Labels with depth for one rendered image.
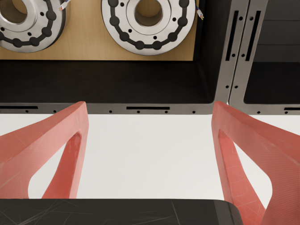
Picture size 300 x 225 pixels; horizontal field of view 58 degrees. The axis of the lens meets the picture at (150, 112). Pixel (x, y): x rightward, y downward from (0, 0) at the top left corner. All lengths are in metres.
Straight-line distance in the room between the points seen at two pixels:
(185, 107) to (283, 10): 0.17
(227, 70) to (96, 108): 0.14
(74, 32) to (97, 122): 0.27
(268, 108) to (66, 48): 0.25
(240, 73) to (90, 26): 0.19
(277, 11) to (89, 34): 0.23
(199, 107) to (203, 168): 0.42
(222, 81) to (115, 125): 0.36
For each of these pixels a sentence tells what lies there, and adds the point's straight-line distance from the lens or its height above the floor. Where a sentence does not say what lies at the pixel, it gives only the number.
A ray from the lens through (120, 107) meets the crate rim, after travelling 0.28.
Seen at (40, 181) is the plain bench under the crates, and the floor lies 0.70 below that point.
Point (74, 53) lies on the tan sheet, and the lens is 0.37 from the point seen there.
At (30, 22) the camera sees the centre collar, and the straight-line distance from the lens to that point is 0.33.
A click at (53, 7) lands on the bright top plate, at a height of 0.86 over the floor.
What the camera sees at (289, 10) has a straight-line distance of 0.38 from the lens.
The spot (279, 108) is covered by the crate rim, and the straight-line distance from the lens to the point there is 0.31.
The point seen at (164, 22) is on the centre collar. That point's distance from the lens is 0.31.
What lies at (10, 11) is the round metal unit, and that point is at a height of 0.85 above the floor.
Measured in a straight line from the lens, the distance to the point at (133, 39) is 0.32.
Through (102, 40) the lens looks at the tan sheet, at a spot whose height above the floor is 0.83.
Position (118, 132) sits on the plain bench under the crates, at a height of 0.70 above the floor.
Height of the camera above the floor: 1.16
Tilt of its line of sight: 55 degrees down
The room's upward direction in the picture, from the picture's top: 180 degrees clockwise
